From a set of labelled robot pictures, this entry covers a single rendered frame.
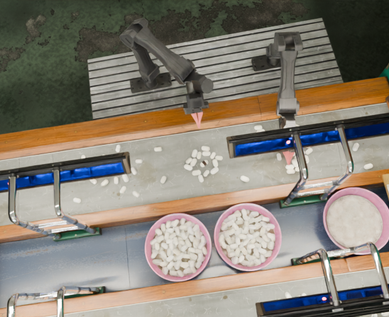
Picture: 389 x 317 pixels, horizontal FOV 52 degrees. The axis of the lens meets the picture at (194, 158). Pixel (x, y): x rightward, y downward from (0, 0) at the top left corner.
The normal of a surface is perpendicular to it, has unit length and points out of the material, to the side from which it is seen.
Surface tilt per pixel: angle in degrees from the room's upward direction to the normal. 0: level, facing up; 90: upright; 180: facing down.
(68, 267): 0
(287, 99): 40
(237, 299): 0
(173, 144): 0
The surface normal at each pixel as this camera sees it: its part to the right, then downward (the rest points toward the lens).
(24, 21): -0.06, -0.32
